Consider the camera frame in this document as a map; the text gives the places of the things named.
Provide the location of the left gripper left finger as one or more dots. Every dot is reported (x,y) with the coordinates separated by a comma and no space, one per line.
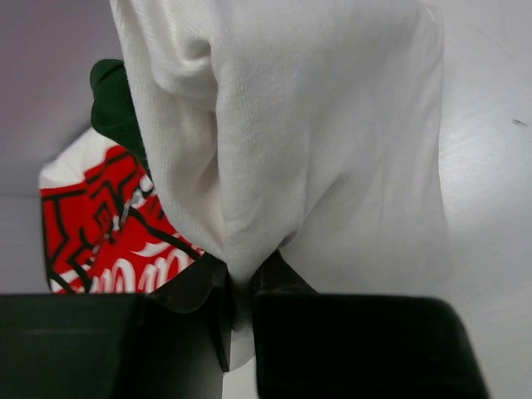
(188,314)

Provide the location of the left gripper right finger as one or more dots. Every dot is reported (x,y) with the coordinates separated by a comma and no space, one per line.
(275,275)

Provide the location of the white green raglan t-shirt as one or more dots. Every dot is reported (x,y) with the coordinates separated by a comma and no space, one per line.
(309,128)

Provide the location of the red white folded t-shirt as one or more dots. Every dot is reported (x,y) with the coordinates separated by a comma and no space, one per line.
(103,227)

